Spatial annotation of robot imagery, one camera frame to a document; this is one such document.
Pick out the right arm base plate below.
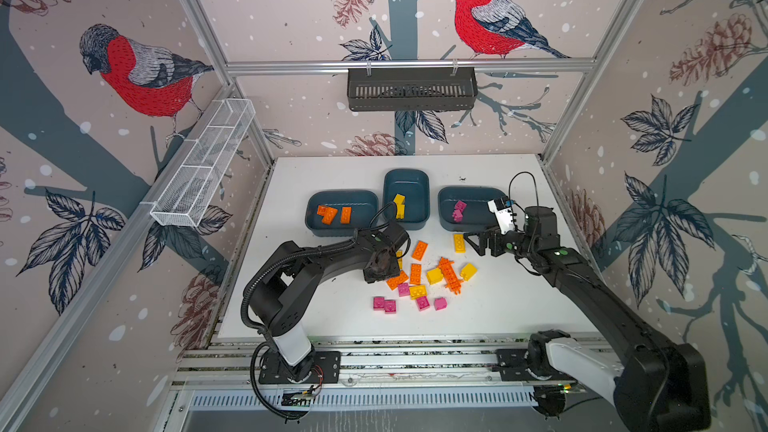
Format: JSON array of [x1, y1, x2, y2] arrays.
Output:
[[495, 348, 576, 383]]

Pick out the orange long lego diagonal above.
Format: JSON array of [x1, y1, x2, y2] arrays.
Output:
[[386, 271, 409, 290]]

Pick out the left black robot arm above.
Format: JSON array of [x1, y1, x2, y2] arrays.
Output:
[[240, 212, 411, 370]]

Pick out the white wire mesh shelf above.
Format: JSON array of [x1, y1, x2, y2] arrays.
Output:
[[150, 98, 255, 227]]

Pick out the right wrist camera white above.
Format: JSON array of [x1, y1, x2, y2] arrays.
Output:
[[487, 196, 519, 234]]

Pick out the black hanging wall basket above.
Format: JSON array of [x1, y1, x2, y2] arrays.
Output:
[[347, 67, 478, 112]]

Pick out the pink lego under diagonal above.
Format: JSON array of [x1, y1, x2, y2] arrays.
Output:
[[398, 283, 410, 297]]

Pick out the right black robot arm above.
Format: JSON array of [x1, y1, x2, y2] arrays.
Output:
[[463, 199, 711, 431]]

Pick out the orange long lego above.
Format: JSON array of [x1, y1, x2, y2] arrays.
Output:
[[322, 207, 338, 225], [340, 206, 352, 225], [409, 263, 422, 286], [411, 240, 428, 261]]

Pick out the left teal bin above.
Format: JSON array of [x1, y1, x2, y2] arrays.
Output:
[[305, 189, 379, 237]]

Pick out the yellow long lego brick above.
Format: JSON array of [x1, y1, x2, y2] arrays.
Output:
[[453, 234, 466, 254]]

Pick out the orange fence lego piece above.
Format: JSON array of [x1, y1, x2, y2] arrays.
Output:
[[438, 257, 462, 295]]

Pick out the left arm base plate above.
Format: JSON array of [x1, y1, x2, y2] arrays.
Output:
[[256, 350, 341, 385]]

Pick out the right teal bin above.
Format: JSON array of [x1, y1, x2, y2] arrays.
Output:
[[437, 186, 505, 232]]

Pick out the middle teal bin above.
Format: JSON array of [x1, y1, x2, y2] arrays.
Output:
[[383, 168, 431, 230]]

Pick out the teal bin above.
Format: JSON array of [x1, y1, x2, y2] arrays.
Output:
[[305, 189, 379, 237], [383, 168, 431, 230], [437, 186, 505, 232]]

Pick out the pink lego bottom left pair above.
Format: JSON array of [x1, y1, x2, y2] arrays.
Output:
[[384, 300, 397, 314]]

